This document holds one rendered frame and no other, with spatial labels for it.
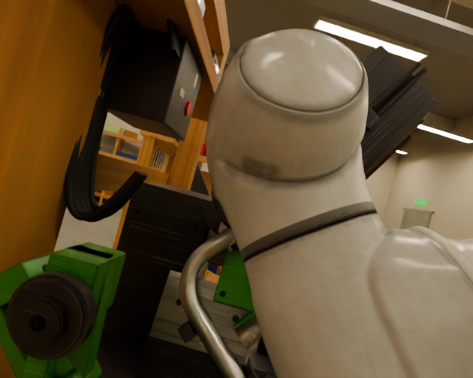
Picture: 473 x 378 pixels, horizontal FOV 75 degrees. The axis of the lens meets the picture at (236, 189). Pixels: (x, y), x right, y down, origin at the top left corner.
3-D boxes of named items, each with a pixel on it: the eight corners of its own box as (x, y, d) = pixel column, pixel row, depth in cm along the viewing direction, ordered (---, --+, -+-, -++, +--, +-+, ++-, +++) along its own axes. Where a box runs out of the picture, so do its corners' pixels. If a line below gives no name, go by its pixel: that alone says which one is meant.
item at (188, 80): (186, 142, 68) (204, 76, 68) (166, 124, 51) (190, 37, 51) (133, 127, 69) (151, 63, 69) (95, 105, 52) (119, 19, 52)
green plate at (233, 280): (268, 312, 63) (290, 216, 69) (274, 318, 55) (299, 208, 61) (214, 297, 64) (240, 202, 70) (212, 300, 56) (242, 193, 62)
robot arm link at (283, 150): (190, 143, 31) (231, 271, 27) (182, 3, 17) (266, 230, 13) (287, 121, 33) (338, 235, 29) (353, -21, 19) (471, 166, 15)
